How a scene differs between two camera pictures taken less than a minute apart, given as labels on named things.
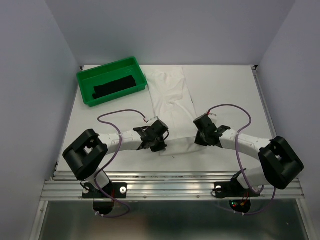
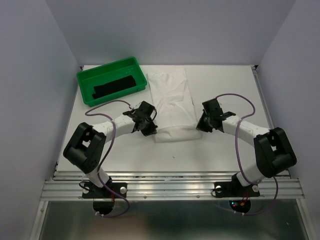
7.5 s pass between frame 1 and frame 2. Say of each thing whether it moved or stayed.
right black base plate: stayed
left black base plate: stayed
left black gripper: moved
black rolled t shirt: stayed
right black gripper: moved
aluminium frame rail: stayed
